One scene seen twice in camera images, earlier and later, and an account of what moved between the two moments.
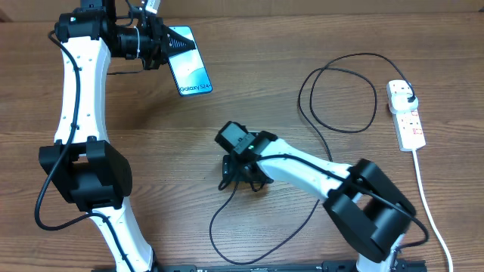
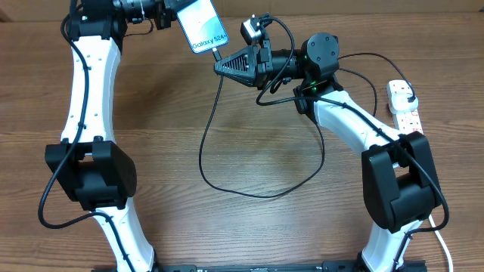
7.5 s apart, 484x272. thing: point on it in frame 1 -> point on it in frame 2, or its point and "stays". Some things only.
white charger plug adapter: [400, 102] stays
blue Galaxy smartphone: [188, 67] -> [203, 26]
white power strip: [407, 123] stays
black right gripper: [235, 173] -> [257, 66]
